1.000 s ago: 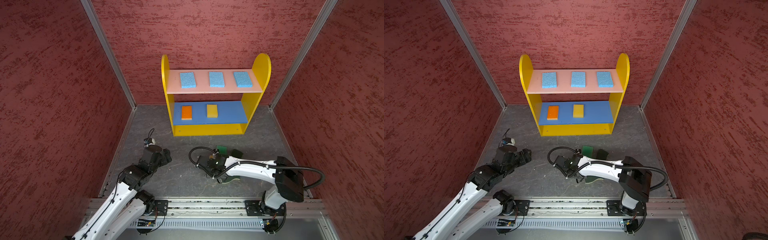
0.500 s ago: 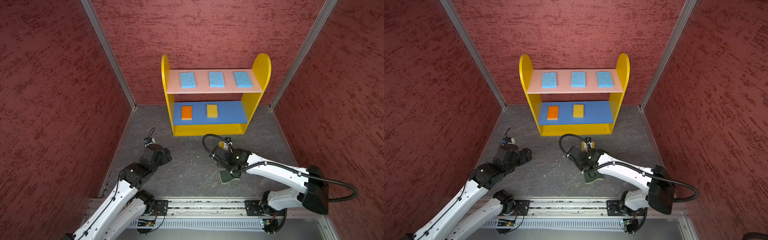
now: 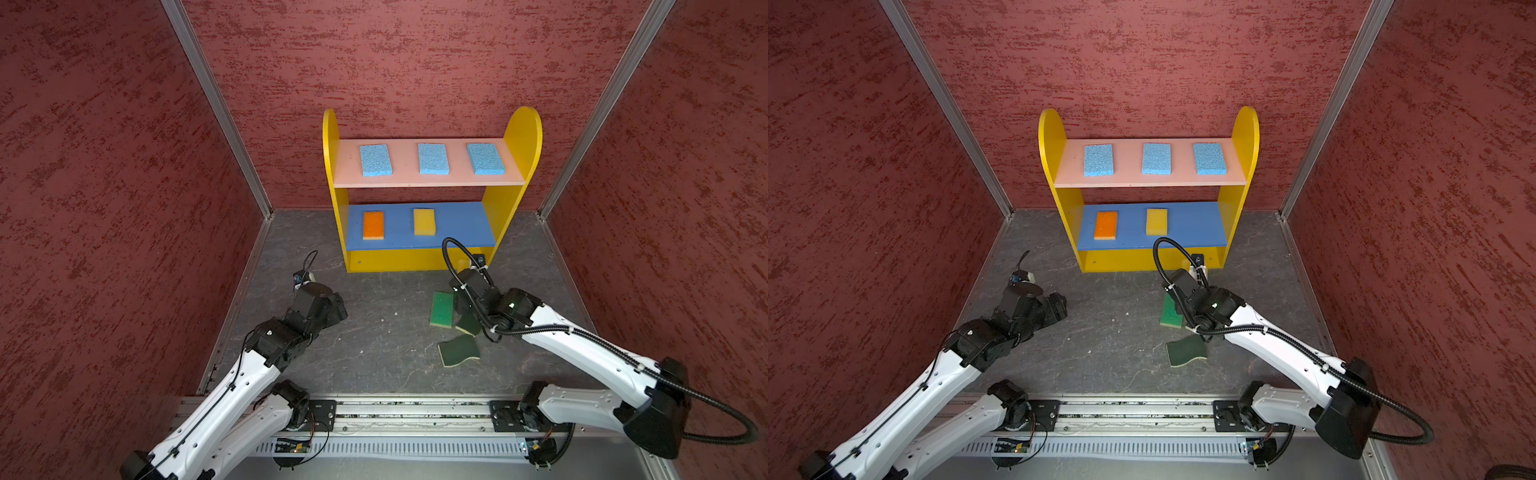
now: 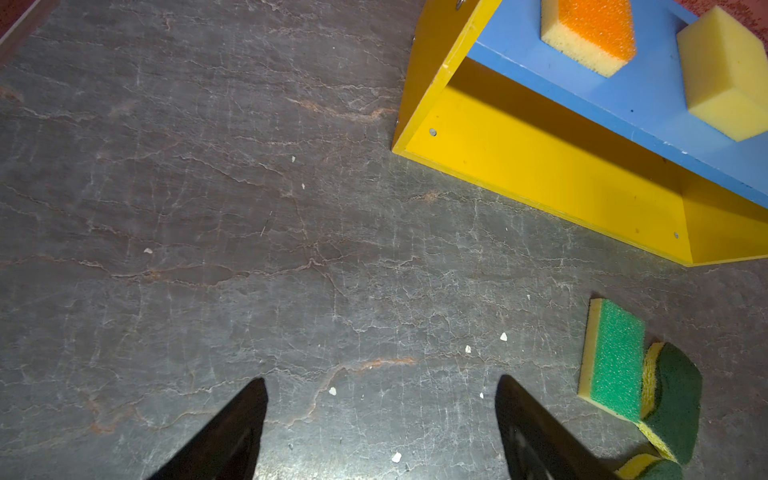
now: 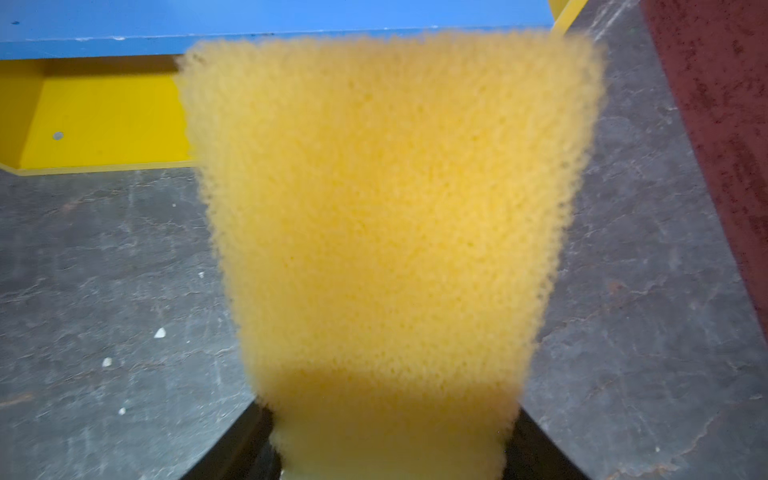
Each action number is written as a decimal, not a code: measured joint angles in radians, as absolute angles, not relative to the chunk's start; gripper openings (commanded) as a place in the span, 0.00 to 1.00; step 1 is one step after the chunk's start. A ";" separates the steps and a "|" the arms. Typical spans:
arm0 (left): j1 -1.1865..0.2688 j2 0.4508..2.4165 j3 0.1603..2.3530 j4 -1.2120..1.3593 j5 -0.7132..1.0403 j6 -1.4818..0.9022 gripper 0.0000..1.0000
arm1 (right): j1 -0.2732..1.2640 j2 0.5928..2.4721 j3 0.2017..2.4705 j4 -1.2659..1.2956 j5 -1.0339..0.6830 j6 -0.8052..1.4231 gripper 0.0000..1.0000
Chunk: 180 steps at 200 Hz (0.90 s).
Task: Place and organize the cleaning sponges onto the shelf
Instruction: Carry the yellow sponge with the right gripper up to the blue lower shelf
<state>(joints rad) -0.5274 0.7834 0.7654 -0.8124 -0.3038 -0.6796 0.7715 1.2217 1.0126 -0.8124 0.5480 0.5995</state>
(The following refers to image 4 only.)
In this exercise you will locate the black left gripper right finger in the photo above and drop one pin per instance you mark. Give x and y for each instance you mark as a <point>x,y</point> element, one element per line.
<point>536,445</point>

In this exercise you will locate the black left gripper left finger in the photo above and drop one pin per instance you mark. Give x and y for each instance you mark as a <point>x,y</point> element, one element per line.
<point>228,446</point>

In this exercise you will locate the dark green curved sponge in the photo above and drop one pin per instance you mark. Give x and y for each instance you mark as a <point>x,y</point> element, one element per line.
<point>670,402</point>
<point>649,467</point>

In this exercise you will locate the orange sponge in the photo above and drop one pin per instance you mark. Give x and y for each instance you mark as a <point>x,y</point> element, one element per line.
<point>597,34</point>

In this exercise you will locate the yellow wooden shelf unit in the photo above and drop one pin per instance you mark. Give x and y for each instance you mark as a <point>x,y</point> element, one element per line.
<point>486,101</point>

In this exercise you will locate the green yellow scrub sponge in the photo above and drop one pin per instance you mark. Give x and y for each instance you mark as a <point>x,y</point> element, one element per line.
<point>612,362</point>

